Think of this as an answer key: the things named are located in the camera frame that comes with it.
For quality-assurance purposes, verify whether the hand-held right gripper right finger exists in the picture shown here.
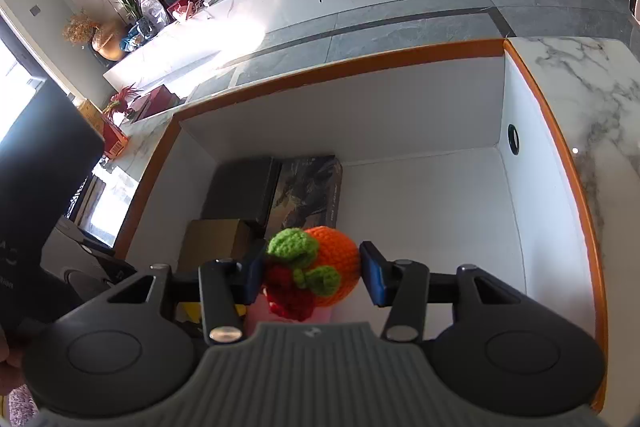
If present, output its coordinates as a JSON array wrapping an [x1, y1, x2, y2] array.
[[359, 240, 526, 343]]

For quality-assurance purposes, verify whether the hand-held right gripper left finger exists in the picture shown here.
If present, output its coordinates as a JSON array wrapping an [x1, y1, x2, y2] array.
[[107, 242, 269, 344]]

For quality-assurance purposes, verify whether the crochet orange fruit toy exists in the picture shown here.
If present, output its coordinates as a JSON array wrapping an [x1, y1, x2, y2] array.
[[263, 225, 362, 321]]

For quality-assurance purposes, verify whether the small brown box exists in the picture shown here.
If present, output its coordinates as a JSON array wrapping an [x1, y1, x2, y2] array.
[[177, 218, 266, 279]]

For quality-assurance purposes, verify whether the orange cardboard box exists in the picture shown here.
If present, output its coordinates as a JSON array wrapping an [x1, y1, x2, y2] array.
[[114, 38, 610, 414]]

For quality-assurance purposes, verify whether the dark grey box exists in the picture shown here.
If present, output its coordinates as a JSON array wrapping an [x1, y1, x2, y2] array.
[[201, 156, 284, 228]]

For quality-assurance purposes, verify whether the dark printed card box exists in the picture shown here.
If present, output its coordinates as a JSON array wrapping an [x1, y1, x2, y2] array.
[[263, 155, 345, 241]]

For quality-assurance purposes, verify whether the person's left hand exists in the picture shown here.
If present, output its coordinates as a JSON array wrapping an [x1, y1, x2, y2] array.
[[0, 320, 47, 391]]

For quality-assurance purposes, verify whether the red leaf plant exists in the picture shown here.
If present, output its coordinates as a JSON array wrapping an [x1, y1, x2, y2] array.
[[102, 84, 144, 118]]

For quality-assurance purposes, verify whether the gold vase with dried flowers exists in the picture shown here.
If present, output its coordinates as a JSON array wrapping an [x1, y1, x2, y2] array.
[[62, 9, 131, 63]]

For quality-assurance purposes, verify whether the green potted orchid plant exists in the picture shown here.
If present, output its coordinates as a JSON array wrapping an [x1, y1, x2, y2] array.
[[106, 0, 166, 39]]

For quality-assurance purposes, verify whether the red gift box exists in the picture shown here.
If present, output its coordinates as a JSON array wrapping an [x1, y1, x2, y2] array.
[[167, 0, 206, 20]]

